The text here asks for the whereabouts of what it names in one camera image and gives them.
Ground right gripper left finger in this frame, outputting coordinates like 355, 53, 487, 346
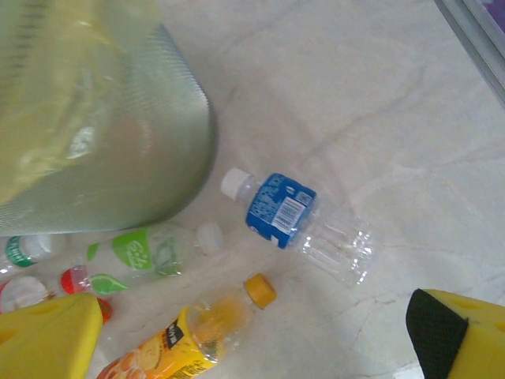
0, 293, 104, 379

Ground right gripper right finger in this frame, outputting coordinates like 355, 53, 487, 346
406, 287, 505, 379

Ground red label red cap bottle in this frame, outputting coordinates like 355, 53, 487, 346
0, 265, 91, 315

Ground orange juice bottle yellow cap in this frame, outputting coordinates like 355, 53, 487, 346
96, 272, 277, 379

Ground blue label clear plastic bottle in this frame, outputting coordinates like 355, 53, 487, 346
219, 167, 375, 289

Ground translucent grey waste bin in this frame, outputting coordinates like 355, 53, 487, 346
0, 21, 219, 237

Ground yellow plastic bin liner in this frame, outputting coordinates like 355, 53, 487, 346
0, 0, 163, 206

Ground small bottle green white label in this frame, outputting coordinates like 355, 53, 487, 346
0, 233, 68, 277

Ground green lime label clear bottle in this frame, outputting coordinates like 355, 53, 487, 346
85, 221, 226, 297

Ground aluminium side frame rail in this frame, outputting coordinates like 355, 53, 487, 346
433, 0, 505, 110

